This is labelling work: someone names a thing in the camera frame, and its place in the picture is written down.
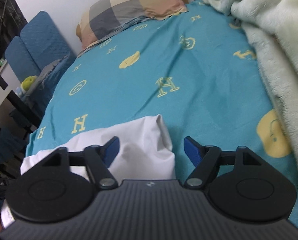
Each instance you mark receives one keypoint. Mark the white and black table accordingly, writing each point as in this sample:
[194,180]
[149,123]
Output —
[9,101]

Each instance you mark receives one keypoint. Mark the light green fleece blanket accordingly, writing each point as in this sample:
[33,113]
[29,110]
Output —
[271,27]

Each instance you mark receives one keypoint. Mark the checkered pillow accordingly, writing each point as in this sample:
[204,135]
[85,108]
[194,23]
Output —
[106,18]

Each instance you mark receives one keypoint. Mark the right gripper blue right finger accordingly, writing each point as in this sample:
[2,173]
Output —
[205,159]

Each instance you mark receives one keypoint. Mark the blue quilted chair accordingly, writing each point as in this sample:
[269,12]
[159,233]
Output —
[20,60]
[44,42]

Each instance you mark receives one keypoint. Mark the white t-shirt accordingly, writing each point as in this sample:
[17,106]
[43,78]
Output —
[145,148]

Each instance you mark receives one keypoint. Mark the teal patterned bed sheet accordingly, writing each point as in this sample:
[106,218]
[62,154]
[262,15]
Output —
[195,69]

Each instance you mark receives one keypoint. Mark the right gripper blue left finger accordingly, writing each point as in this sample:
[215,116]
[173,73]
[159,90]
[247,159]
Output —
[97,161]

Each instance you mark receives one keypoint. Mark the grey folded cloth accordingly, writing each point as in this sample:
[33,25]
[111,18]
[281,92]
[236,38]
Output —
[44,74]

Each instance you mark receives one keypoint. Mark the green plush toy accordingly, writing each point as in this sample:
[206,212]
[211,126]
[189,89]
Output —
[28,81]

